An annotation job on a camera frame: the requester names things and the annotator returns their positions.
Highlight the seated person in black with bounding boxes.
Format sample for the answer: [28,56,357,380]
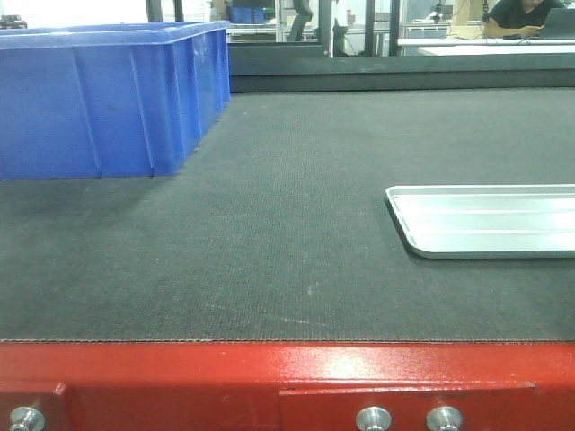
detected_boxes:
[483,0,566,39]

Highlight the silver bolt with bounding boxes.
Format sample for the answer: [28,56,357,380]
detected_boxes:
[10,406,46,431]
[426,406,464,431]
[356,406,392,431]

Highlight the silver metal tray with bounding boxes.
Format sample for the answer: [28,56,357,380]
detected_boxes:
[385,184,574,259]

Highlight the right silver bolt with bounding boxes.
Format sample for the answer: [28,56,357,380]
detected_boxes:
[426,406,464,431]

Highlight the blue plastic crate on conveyor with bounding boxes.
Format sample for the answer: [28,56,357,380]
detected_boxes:
[1,21,230,180]

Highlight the grey laptop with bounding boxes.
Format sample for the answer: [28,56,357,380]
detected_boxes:
[538,8,575,40]

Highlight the dark grey conveyor belt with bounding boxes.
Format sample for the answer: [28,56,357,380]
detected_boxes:
[1,88,574,342]

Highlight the white background table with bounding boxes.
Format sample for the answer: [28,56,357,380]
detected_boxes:
[397,38,574,57]

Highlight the middle silver bolt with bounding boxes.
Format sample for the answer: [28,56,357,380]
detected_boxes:
[356,406,392,431]

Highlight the red conveyor frame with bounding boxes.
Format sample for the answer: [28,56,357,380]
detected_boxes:
[1,342,574,430]

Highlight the left silver bolt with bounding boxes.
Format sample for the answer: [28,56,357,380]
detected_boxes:
[10,406,46,431]

